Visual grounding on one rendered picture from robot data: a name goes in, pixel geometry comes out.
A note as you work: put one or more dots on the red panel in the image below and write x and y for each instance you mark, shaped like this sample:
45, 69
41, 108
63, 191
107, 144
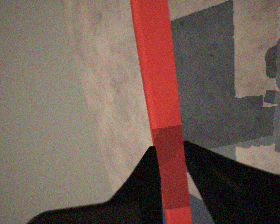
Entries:
152, 28

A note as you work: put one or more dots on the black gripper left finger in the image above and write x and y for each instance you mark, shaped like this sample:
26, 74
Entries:
137, 201

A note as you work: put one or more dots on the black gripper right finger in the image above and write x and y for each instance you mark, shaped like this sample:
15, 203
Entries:
234, 193

